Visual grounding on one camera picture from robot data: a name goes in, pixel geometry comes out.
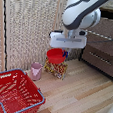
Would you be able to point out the colourful patterned cardboard box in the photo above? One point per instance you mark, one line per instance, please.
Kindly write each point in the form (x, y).
(56, 69)

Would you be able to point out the red plastic shopping basket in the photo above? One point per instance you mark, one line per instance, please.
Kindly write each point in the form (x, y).
(14, 93)

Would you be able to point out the pink plastic cup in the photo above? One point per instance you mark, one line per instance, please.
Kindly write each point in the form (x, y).
(36, 72)

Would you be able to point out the white box with pink spot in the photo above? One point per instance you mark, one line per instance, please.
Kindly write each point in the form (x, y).
(103, 48)

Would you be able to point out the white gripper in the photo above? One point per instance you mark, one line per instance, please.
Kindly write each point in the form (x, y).
(67, 41)

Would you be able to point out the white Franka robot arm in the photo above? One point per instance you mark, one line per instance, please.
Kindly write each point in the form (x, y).
(80, 15)

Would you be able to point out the orange-red plastic bowl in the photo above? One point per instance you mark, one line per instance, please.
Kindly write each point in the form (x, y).
(56, 55)

